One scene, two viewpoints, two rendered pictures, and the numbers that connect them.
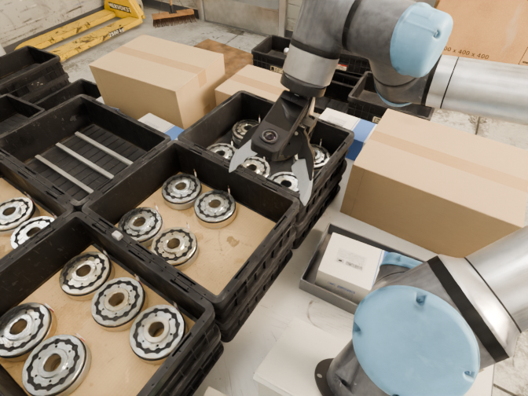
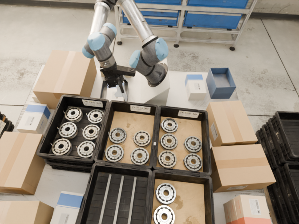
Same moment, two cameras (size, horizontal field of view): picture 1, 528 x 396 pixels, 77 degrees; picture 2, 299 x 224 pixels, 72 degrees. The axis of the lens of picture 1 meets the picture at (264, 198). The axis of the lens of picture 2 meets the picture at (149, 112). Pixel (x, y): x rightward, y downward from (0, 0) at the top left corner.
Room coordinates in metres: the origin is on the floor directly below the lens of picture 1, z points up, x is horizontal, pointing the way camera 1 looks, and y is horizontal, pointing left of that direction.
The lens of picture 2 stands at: (0.68, 0.68, 1.94)
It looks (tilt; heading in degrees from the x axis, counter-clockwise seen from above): 56 degrees down; 238
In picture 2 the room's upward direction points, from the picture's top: 5 degrees clockwise
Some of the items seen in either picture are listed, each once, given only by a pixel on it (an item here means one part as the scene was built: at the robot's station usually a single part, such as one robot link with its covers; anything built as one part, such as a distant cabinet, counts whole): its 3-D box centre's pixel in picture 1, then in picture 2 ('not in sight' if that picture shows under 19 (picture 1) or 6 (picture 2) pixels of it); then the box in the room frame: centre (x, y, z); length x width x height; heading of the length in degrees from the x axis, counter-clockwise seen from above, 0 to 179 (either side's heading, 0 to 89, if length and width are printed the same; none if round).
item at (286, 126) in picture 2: not in sight; (285, 145); (-0.77, 0.61, 0.37); 0.40 x 0.30 x 0.45; 61
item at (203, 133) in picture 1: (266, 152); (78, 130); (0.73, -0.01, 0.87); 0.40 x 0.30 x 0.11; 56
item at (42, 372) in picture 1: (53, 363); (193, 143); (0.17, 0.37, 0.86); 0.05 x 0.05 x 0.01
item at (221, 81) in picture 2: not in sight; (221, 80); (-0.36, 0.02, 0.81); 0.20 x 0.15 x 0.07; 66
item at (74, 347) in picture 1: (53, 364); (193, 143); (0.17, 0.37, 0.86); 0.10 x 0.10 x 0.01
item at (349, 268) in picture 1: (361, 274); (115, 94); (0.40, -0.24, 0.75); 0.20 x 0.12 x 0.09; 65
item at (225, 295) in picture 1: (192, 207); (129, 131); (0.48, 0.16, 0.92); 0.40 x 0.30 x 0.02; 56
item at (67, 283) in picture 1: (85, 272); (167, 158); (0.35, 0.38, 0.86); 0.10 x 0.10 x 0.01
